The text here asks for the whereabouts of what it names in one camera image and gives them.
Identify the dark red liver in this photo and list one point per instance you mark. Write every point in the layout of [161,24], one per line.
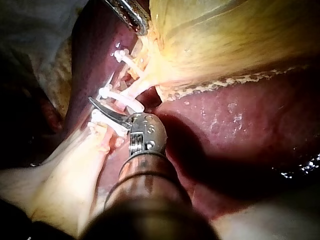
[237,125]

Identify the pale fatty tissue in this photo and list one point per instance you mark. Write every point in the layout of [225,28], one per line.
[62,175]
[270,220]

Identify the white clip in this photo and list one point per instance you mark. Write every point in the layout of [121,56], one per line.
[100,117]
[130,102]
[130,63]

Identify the dark right arm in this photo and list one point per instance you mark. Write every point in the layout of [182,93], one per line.
[147,195]

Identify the gallbladder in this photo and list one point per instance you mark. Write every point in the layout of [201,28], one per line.
[225,37]

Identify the left arm instrument jaw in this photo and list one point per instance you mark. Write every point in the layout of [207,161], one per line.
[140,23]

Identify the right arm instrument jaw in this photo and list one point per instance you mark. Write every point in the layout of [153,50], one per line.
[112,114]

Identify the right arm instrument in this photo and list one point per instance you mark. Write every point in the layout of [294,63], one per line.
[148,133]

